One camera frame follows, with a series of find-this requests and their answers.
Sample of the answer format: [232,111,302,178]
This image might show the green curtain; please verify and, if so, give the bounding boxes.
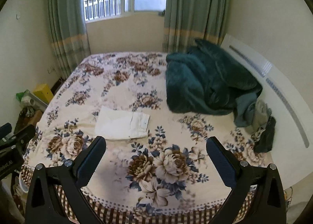
[47,0,91,79]
[162,0,230,53]

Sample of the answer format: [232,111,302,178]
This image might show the dark teal plush blanket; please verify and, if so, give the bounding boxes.
[165,39,263,127]

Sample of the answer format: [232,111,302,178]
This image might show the green white clutter bag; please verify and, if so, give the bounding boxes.
[15,90,48,113]

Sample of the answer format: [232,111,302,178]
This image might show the floral bed blanket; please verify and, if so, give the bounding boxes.
[20,51,273,224]

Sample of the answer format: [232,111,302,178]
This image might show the green curtain right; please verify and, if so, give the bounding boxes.
[162,0,230,53]

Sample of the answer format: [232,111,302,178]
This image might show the white pants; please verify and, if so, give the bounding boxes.
[94,106,150,140]

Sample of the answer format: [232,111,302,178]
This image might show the yellow box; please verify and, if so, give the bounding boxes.
[32,84,54,104]

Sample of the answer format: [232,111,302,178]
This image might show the green curtain left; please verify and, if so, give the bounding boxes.
[47,0,91,79]

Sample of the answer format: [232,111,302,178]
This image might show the dark clothes pile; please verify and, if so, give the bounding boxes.
[251,100,276,154]

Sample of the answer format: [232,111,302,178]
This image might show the white headboard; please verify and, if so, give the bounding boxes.
[221,34,312,189]

